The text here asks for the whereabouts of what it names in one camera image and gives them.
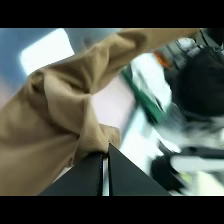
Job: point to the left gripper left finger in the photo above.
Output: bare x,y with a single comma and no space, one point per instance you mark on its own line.
83,178

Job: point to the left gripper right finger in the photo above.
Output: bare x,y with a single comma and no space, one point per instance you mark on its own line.
130,178

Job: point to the brown shirt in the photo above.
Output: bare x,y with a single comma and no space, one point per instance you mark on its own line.
50,126

